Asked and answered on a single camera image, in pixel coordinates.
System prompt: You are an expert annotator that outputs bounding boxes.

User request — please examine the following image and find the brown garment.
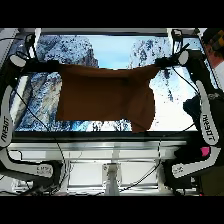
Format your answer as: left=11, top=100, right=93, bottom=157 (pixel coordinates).
left=55, top=62, right=162, bottom=134

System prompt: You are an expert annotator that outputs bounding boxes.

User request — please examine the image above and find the black cable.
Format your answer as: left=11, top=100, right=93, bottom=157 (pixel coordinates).
left=118, top=138, right=169, bottom=193
left=8, top=84, right=73, bottom=192
left=170, top=65, right=200, bottom=95

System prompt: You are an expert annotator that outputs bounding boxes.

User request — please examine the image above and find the person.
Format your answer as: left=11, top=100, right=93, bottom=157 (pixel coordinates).
left=200, top=28, right=224, bottom=94

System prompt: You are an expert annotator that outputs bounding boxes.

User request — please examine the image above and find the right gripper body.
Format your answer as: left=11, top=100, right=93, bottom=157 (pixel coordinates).
left=154, top=56, right=179, bottom=70

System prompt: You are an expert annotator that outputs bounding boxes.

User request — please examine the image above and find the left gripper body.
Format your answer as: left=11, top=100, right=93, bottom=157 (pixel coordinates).
left=44, top=59, right=64, bottom=73

